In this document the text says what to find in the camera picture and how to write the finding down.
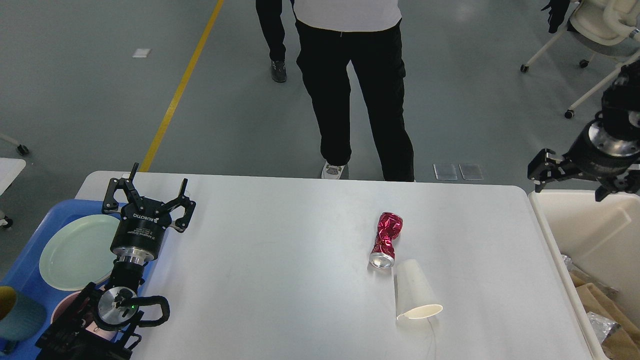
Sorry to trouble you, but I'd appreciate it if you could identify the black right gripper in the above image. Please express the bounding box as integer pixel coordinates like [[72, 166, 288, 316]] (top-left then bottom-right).
[[526, 120, 640, 202]]

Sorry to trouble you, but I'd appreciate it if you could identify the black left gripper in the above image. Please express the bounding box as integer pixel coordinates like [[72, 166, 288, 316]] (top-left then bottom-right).
[[101, 162, 197, 263]]

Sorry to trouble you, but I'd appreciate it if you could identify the mint green plate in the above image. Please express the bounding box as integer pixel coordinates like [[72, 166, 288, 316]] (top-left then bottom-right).
[[39, 214, 120, 291]]

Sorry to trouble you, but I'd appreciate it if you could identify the pink HOME mug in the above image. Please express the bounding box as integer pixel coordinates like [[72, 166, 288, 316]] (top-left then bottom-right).
[[50, 291, 118, 341]]

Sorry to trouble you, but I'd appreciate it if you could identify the aluminium foil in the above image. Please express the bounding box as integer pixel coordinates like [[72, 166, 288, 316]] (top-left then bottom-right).
[[586, 311, 622, 345]]

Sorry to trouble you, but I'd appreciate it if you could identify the teal mug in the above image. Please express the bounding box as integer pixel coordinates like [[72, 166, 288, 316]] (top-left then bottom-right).
[[0, 285, 47, 342]]

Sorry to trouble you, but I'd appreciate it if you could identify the brown paper bag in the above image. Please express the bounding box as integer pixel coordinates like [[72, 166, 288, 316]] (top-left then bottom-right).
[[568, 268, 640, 360]]

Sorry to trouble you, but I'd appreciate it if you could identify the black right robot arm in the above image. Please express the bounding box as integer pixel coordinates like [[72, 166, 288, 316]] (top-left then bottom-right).
[[526, 61, 640, 202]]

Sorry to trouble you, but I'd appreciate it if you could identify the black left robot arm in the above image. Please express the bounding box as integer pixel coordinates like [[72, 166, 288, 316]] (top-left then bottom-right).
[[35, 162, 196, 360]]

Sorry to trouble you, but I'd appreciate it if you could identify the beige plastic bin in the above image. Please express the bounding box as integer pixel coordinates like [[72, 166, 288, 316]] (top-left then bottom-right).
[[529, 190, 640, 360]]

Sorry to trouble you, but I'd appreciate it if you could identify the clear floor plate right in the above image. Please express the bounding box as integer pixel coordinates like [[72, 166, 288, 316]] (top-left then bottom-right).
[[458, 163, 485, 182]]

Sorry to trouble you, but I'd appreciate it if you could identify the clear floor plate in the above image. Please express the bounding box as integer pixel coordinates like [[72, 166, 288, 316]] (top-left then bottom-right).
[[433, 162, 458, 182], [458, 163, 485, 182]]

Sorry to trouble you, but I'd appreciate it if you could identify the blue plastic tray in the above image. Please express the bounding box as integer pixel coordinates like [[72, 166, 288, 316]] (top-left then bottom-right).
[[0, 199, 168, 360]]

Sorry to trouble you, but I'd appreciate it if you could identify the chair caster at left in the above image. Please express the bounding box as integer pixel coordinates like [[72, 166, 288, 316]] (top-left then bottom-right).
[[0, 133, 30, 157]]

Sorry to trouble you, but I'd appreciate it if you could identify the white side table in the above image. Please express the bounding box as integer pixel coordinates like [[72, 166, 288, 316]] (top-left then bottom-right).
[[0, 157, 26, 195]]

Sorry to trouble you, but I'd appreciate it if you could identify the clear floor plate left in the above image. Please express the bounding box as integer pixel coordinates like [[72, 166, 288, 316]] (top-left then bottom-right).
[[433, 162, 458, 182]]

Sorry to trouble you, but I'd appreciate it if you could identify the white office chair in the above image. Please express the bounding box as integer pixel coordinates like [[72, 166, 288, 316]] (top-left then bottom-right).
[[519, 0, 640, 119]]

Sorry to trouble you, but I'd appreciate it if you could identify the black garment on chair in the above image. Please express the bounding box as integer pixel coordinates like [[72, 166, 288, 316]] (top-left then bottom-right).
[[541, 0, 572, 34]]

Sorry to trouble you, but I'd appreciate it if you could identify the crushed red can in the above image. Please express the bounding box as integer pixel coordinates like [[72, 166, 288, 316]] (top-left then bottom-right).
[[369, 212, 403, 269]]

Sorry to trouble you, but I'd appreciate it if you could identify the white paper cup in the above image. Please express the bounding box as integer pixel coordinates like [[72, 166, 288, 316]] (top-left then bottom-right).
[[394, 259, 444, 321]]

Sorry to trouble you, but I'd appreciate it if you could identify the person in dark sneakers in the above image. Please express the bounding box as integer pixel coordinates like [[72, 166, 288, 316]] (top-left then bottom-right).
[[254, 0, 288, 84]]

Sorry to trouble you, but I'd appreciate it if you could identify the person in white sneakers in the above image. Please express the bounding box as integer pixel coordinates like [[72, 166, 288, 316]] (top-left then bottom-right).
[[291, 0, 416, 183]]

